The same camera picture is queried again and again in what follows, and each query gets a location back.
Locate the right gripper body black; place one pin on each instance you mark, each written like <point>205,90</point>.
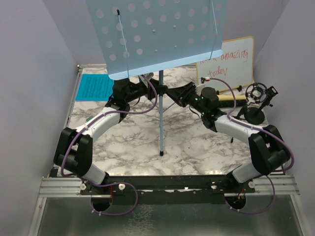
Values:
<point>191,99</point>

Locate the black studio microphone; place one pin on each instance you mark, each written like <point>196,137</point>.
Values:
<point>230,104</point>

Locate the light blue music stand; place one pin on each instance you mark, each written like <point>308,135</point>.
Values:
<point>138,37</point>

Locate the aluminium rail frame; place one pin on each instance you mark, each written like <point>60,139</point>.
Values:
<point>61,210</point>

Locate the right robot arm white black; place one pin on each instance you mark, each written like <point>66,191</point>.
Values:
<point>267,148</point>

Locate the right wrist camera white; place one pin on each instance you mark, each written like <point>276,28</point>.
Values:
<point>203,82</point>

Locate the black tripod with shock mount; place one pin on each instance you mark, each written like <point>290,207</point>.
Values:
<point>240,115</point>

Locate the cream toy microphone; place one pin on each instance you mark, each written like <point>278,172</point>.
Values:
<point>231,98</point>

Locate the whiteboard with yellow frame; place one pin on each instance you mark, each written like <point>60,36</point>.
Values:
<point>234,66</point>

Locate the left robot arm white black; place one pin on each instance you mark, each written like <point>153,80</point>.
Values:
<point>74,153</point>

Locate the black round-base mic stand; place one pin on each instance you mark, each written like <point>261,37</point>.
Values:
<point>255,115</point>

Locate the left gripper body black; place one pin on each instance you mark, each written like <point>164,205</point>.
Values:
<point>142,90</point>

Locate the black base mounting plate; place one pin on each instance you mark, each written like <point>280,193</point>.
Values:
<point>166,190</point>

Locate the cyan sheet music page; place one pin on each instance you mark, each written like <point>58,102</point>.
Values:
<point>94,87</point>

